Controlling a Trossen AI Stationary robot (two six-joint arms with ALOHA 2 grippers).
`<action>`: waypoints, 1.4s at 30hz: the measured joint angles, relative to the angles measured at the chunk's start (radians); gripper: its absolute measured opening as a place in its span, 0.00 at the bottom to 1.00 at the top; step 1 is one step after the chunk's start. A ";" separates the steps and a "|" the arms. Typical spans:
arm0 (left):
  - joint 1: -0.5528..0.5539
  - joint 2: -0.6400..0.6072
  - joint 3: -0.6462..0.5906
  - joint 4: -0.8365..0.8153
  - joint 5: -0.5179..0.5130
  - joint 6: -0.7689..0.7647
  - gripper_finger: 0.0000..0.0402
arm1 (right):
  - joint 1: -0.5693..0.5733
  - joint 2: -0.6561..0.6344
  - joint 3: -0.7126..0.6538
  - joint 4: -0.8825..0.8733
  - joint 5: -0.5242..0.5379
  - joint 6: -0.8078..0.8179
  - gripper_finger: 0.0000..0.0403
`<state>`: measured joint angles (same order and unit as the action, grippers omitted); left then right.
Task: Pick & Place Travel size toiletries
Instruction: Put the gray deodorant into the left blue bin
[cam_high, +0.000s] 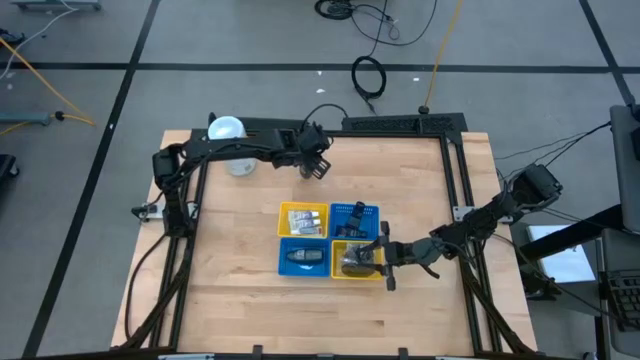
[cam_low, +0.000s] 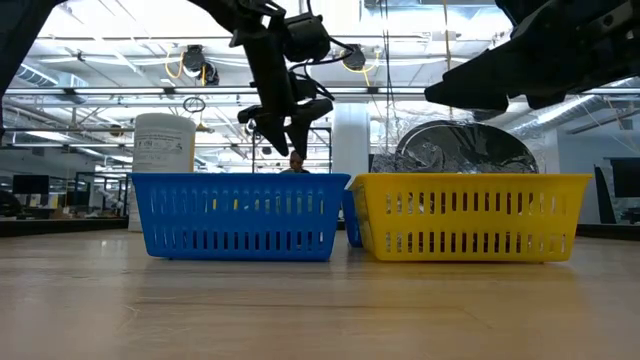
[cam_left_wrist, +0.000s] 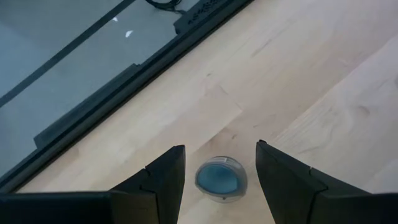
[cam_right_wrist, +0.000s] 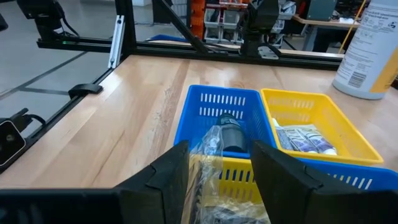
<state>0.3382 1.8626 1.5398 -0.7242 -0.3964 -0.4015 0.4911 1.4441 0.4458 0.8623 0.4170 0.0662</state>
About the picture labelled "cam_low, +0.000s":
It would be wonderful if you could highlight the white column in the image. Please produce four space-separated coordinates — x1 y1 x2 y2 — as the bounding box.
332 102 371 176

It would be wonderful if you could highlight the black leaning panel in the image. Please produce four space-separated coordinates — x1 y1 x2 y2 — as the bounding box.
593 164 617 225

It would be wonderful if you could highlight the black hanging cable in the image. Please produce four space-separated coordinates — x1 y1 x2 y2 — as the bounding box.
381 0 399 121

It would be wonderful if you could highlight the small black monitor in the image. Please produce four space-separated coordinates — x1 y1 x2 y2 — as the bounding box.
12 174 50 195

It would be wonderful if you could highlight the yellow hanging cable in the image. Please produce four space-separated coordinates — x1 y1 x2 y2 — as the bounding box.
442 0 453 76

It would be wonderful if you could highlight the silver ventilation duct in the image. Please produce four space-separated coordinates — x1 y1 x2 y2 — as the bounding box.
14 59 89 104
509 74 640 149

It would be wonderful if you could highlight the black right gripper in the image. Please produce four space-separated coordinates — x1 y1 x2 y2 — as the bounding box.
423 0 609 111

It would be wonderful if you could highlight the long ceiling light strip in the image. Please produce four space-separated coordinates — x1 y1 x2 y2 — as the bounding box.
4 86 640 97

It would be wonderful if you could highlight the clear bag round black item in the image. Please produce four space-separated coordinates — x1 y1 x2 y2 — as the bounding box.
370 102 549 175

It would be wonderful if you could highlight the person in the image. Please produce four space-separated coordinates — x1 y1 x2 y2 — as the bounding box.
278 151 311 175

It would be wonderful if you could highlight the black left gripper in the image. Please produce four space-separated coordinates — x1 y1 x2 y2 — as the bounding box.
229 22 335 161

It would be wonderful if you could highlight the black ceiling cable reel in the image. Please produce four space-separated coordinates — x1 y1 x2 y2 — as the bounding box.
342 43 367 72
202 62 221 87
182 44 207 74

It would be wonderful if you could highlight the black monitor screen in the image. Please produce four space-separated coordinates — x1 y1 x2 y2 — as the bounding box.
610 157 640 199

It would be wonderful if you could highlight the white wipes canister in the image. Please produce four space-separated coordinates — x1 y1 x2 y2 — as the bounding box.
127 112 197 234

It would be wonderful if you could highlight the blue plastic slotted basket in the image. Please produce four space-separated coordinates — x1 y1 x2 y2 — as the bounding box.
129 172 364 263

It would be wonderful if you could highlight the yellow plastic slotted basket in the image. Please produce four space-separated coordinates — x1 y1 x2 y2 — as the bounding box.
348 173 594 264

